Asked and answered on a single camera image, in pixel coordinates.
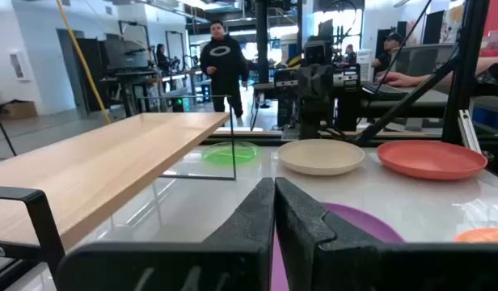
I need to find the wooden shelf with black frame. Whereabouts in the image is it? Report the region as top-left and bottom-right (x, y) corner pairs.
(0, 95), (238, 284)

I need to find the cardboard box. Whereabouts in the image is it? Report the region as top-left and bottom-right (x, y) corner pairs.
(0, 99), (40, 120)

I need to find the person's hand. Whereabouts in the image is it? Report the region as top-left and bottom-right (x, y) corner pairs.
(375, 71), (420, 89)

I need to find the silver aluminium extrusion bar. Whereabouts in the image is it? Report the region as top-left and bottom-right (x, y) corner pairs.
(456, 108), (483, 155)

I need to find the yellow hanging cable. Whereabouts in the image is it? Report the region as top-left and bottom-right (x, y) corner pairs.
(55, 0), (112, 125)

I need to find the coral red plate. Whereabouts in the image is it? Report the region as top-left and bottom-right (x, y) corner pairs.
(376, 139), (489, 182)

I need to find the person with cap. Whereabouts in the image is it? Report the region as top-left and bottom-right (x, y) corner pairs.
(370, 32), (406, 80)

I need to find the white wall panel box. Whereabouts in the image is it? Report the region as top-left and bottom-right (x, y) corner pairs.
(8, 49), (32, 82)

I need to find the black building pillar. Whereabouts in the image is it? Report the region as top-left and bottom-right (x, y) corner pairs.
(254, 0), (271, 84)

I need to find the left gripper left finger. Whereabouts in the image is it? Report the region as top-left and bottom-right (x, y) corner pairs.
(57, 176), (276, 291)

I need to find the purple plate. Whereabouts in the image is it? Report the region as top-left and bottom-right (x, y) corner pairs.
(270, 201), (406, 291)

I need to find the green translucent plate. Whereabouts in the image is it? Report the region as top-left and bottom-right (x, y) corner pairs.
(202, 141), (261, 166)

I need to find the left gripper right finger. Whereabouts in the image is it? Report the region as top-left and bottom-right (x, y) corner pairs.
(274, 176), (498, 291)

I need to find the cream plate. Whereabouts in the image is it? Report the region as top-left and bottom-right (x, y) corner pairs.
(276, 138), (366, 177)

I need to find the standing person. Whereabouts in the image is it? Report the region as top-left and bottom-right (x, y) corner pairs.
(199, 19), (251, 127)

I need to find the grey laptop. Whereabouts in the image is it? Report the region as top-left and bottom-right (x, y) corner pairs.
(361, 43), (457, 97)

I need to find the seated person at desk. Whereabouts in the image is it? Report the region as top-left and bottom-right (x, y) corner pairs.
(154, 43), (172, 74)

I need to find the orange translucent plate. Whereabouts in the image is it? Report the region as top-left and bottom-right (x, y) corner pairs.
(454, 226), (498, 244)

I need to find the person's forearm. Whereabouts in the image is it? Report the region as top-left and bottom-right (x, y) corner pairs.
(416, 54), (498, 95)

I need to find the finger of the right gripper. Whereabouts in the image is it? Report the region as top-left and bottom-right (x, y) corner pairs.
(298, 65), (318, 139)
(316, 65), (336, 139)

